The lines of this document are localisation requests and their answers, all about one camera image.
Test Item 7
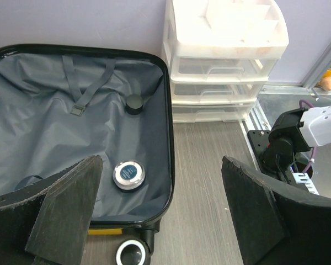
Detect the aluminium rail frame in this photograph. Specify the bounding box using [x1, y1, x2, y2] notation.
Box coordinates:
[238, 27, 331, 172]

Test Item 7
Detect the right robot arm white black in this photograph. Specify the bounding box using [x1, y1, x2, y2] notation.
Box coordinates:
[222, 106, 331, 264]

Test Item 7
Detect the yellow cartoon hard-shell suitcase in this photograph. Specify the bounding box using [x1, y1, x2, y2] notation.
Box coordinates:
[0, 44, 175, 264]

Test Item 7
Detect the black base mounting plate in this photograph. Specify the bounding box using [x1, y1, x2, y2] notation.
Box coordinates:
[247, 129, 321, 195]

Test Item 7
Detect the white compartment organizer tray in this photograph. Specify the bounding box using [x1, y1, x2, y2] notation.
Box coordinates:
[162, 1, 289, 123]

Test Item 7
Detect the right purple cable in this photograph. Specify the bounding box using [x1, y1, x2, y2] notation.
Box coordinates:
[297, 99, 319, 173]

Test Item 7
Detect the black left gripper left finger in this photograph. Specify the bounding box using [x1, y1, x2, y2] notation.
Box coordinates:
[0, 155, 103, 264]

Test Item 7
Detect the white blue round tin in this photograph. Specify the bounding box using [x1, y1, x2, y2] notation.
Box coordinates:
[113, 160, 146, 192]

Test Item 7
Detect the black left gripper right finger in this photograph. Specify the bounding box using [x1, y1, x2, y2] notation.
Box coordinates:
[222, 156, 331, 264]

